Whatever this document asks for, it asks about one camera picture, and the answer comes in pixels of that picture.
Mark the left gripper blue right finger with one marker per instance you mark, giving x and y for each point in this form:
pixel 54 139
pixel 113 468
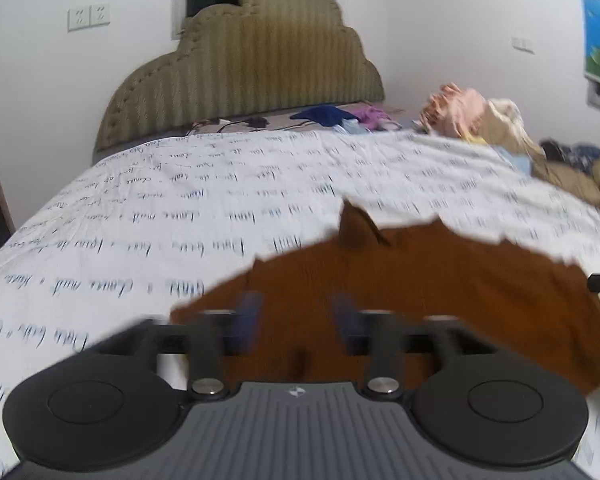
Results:
pixel 377 335

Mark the pink crumpled garment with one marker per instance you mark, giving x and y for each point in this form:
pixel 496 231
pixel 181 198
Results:
pixel 454 112

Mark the white double wall socket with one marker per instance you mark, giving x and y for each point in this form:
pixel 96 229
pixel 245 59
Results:
pixel 83 17

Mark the white wall switch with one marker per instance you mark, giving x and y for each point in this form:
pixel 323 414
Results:
pixel 523 45

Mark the white script-print bed sheet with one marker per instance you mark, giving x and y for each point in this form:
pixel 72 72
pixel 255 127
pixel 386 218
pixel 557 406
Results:
pixel 154 226

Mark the navy blue garment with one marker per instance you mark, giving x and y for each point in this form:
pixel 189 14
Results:
pixel 324 115

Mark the brown knit sweater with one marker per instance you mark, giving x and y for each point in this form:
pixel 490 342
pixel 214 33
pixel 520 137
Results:
pixel 522 300

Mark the light blue garment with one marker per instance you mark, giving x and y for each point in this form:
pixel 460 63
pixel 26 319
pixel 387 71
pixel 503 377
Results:
pixel 522 163

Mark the beige tan jacket pile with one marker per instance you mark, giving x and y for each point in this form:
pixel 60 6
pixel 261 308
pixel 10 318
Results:
pixel 502 125

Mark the olive striped padded headboard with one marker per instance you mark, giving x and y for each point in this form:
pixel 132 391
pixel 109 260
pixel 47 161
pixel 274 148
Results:
pixel 254 56

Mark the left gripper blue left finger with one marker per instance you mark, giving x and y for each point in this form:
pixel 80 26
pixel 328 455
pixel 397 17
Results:
pixel 215 334

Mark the purple garment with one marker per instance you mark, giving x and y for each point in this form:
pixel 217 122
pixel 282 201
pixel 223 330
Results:
pixel 372 118

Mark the dark floral garment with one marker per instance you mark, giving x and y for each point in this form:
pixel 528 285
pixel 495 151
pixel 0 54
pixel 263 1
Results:
pixel 581 157

